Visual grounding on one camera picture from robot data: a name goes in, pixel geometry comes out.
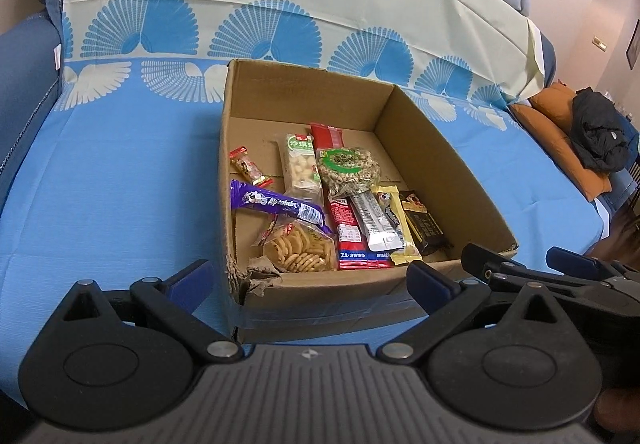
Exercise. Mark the plain red snack packet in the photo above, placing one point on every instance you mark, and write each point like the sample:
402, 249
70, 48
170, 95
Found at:
327, 136

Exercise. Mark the yellow snack bar packet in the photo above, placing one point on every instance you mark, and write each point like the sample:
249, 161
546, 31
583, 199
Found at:
407, 254

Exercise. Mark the blue denim sofa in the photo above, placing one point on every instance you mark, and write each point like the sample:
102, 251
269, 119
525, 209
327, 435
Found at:
20, 88

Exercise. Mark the wall switch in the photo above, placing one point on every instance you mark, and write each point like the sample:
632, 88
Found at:
599, 42

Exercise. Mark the brown cardboard box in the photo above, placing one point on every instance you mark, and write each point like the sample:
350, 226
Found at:
310, 93

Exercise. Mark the person's right forearm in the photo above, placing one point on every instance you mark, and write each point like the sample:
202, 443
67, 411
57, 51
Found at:
617, 406

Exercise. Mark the green-label white pastry packet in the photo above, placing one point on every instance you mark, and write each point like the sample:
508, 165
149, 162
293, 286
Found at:
300, 168

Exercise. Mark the orange pillow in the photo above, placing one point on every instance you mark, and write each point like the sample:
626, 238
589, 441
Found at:
550, 123

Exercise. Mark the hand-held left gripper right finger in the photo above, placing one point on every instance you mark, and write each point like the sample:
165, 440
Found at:
432, 286

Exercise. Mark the red and white snack packet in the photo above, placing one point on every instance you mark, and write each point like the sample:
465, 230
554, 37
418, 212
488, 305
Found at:
345, 244

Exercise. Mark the small red sausage packet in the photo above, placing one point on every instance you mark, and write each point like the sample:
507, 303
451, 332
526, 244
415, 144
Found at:
247, 166

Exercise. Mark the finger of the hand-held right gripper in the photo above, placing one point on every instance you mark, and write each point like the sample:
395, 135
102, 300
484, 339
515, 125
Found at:
575, 260
505, 271

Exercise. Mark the silver-backed red snack packet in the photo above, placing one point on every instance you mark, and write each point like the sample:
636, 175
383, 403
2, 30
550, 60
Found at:
375, 221

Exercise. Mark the black chocolate bar packet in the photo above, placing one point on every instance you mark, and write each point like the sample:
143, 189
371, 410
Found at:
425, 229

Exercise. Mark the purple candy bar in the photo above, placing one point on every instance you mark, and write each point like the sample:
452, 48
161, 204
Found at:
270, 204

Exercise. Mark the round green-label peanut brittle packet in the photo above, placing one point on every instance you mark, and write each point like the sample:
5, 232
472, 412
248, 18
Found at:
347, 168

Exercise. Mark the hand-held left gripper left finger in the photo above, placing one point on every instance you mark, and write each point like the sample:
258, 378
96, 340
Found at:
187, 286

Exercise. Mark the clear packet of round crackers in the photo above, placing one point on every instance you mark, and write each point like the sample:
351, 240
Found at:
297, 249

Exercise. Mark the dark jacket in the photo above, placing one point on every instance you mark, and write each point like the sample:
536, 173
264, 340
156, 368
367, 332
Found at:
597, 128

